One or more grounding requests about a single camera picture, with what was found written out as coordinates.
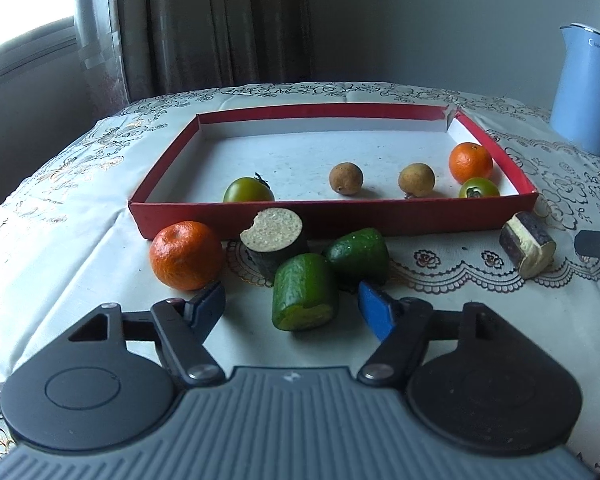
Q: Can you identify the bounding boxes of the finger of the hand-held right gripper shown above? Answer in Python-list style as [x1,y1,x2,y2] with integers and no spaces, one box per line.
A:
[574,230,600,257]

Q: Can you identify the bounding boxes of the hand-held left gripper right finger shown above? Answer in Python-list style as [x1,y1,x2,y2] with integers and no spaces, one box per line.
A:
[356,281,526,387]

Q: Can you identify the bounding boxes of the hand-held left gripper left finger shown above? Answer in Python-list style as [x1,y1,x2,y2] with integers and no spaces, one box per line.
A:
[55,281,227,387]

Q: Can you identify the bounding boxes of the green cucumber piece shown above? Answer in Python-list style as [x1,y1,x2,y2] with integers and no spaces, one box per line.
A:
[325,228,391,292]
[272,253,339,332]

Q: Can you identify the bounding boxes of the green tomato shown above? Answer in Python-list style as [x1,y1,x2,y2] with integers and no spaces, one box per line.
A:
[458,177,500,199]
[223,172,275,204]

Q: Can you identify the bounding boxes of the brown longan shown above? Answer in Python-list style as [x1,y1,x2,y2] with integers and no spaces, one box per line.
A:
[329,162,365,195]
[398,163,435,199]

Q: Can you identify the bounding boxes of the orange tangerine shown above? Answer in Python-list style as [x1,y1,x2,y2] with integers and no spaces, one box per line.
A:
[149,220,225,292]
[448,142,494,185]

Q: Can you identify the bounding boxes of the red cardboard box tray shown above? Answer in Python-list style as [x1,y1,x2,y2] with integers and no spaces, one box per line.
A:
[127,102,539,240]

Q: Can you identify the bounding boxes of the dark eggplant chunk right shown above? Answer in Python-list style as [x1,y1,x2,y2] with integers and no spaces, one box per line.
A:
[498,211,557,279]

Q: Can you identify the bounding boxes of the dark eggplant chunk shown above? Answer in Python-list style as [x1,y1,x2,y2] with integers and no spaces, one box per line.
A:
[498,211,557,279]
[240,207,309,283]

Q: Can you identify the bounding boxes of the dark eggplant chunk centre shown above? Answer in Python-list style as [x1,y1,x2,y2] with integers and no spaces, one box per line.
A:
[240,207,309,283]

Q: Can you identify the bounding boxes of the light blue electric kettle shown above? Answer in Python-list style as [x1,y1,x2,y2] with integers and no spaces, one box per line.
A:
[550,22,600,157]

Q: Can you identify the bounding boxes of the brown patterned curtain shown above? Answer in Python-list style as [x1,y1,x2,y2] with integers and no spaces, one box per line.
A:
[107,0,315,103]

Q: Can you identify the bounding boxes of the sheer white curtain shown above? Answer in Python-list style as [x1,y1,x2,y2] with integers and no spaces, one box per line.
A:
[74,0,131,111]

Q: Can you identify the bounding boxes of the window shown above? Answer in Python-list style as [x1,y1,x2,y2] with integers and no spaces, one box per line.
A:
[0,0,83,88]

